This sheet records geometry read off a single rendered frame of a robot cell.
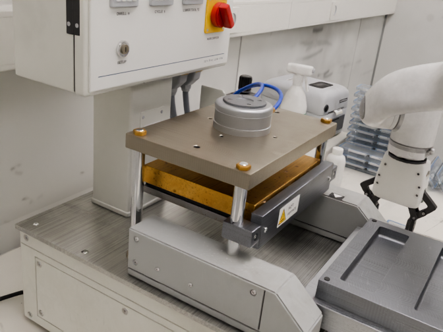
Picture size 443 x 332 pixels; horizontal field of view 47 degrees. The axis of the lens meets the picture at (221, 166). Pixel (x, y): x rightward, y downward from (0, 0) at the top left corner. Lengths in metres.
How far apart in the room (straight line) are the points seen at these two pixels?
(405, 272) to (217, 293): 0.23
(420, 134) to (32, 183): 0.77
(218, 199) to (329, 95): 1.06
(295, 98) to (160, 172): 0.95
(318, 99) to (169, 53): 0.93
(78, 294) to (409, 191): 0.67
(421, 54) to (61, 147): 2.37
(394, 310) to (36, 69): 0.51
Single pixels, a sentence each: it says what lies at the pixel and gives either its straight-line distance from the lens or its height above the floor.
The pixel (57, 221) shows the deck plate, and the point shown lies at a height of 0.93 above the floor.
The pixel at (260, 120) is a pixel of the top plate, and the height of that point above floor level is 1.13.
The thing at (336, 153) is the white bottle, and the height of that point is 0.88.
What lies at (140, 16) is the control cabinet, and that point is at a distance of 0.69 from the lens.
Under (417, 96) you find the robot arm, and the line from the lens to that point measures 0.94.
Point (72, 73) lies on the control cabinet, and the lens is 0.66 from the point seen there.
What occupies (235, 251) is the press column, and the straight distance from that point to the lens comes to 0.61.
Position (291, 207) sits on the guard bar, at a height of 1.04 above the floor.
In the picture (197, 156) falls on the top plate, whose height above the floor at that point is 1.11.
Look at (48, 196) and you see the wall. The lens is 1.14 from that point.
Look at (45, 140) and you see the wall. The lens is 1.09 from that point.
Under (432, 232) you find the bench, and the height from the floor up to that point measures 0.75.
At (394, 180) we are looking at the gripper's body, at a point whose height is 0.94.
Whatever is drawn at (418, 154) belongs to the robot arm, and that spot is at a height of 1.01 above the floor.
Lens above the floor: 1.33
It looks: 22 degrees down
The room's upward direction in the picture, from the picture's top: 6 degrees clockwise
